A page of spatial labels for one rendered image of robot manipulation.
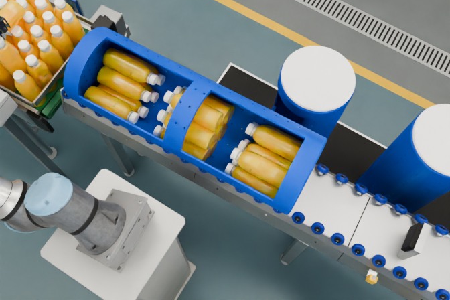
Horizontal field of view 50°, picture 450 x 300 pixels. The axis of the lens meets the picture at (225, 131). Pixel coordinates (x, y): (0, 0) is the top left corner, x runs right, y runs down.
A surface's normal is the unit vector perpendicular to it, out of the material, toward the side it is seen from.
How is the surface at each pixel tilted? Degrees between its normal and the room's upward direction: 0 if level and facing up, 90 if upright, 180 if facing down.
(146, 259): 0
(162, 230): 0
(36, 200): 38
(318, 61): 0
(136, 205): 44
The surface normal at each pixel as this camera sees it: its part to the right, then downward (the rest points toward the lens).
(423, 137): 0.02, -0.38
